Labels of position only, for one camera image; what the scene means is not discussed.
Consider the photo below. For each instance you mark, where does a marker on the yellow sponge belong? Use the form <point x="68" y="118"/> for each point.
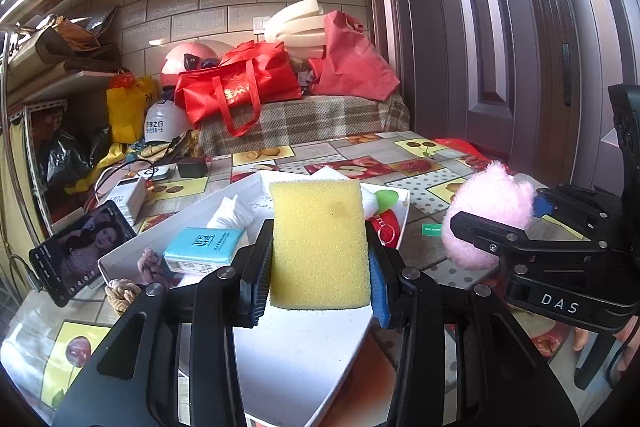
<point x="320" y="247"/>

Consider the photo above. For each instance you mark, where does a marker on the black power adapter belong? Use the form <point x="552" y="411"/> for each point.
<point x="192" y="168"/>

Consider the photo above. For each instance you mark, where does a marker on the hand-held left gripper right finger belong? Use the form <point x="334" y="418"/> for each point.
<point x="382" y="287"/>

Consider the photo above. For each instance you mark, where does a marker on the brown leather bag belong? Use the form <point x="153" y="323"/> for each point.
<point x="70" y="47"/>

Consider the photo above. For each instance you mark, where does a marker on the person's right hand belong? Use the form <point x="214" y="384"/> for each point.
<point x="631" y="342"/>

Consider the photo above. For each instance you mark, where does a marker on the curved metal pole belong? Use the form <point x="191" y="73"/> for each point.
<point x="7" y="132"/>

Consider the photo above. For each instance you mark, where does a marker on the pink fluffy ball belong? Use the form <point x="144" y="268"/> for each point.
<point x="480" y="197"/>

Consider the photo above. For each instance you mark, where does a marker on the white foam strips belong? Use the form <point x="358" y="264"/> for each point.
<point x="295" y="24"/>

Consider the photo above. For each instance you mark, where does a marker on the white flat device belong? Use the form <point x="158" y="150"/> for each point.
<point x="155" y="173"/>

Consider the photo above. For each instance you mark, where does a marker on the white wall switch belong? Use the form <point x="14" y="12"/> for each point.
<point x="261" y="26"/>

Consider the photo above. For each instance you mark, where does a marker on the yellow bag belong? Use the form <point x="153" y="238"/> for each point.
<point x="127" y="112"/>

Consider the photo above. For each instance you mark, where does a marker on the black smartphone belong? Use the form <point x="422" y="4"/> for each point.
<point x="80" y="252"/>

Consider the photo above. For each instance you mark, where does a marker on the red tote bag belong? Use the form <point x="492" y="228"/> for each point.
<point x="250" y="82"/>

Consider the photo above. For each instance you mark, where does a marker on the pink helmet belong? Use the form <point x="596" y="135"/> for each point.
<point x="175" y="62"/>

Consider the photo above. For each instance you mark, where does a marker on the white tray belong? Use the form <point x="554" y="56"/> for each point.
<point x="300" y="357"/>

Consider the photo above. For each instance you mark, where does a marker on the blue tissue pack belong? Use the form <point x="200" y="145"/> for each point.
<point x="200" y="247"/>

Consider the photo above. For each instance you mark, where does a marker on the white navy patterned cloth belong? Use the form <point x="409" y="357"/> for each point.
<point x="232" y="212"/>

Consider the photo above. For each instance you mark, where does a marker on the small green tag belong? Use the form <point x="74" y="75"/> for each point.
<point x="430" y="229"/>

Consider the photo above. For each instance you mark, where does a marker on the grey panelled door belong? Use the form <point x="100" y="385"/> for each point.
<point x="450" y="32"/>
<point x="605" y="7"/>

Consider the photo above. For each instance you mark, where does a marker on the white power bank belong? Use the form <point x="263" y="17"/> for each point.
<point x="127" y="202"/>

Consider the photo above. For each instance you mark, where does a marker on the black plastic bag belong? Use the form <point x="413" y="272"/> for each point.
<point x="65" y="157"/>

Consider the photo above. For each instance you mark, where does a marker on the red plastic bag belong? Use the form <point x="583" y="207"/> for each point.
<point x="350" y="62"/>

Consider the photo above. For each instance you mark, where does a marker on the white helmet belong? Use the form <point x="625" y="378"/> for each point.
<point x="165" y="122"/>

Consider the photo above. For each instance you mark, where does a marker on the fruit print tablecloth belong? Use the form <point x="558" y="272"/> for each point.
<point x="425" y="157"/>

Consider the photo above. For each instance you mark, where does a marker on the plaid cloth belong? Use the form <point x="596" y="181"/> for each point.
<point x="310" y="122"/>

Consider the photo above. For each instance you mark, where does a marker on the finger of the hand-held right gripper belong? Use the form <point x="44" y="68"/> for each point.
<point x="575" y="202"/>
<point x="490" y="234"/>

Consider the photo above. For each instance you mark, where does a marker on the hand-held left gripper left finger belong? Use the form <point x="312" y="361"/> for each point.
<point x="257" y="277"/>

